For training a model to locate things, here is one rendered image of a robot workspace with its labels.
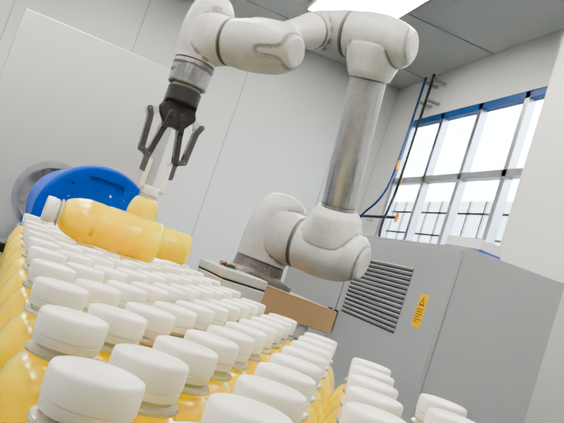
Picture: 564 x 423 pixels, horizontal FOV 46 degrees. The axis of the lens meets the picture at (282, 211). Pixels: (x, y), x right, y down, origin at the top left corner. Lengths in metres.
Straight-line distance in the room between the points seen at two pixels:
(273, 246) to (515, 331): 1.33
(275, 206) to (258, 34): 0.73
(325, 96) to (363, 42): 5.42
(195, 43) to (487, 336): 1.87
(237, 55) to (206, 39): 0.09
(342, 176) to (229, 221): 5.06
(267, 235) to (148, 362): 1.66
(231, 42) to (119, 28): 5.59
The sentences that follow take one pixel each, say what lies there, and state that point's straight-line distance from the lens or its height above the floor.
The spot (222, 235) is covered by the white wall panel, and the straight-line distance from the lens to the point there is 6.89.
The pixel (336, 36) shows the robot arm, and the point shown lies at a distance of 1.90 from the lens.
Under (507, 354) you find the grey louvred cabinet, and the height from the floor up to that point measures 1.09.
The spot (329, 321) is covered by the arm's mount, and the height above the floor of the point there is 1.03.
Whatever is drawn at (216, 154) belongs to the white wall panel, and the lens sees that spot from 6.89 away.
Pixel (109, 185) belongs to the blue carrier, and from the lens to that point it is 1.66.
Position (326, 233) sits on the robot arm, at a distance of 1.88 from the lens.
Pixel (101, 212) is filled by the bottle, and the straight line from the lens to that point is 1.04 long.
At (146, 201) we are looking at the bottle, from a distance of 1.44.
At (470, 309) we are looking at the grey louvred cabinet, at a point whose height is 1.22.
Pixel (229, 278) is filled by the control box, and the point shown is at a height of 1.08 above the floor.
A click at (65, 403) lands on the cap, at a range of 0.27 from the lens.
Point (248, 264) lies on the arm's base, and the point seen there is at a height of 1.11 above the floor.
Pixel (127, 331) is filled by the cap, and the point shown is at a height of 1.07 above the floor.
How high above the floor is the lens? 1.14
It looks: 4 degrees up
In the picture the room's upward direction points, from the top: 18 degrees clockwise
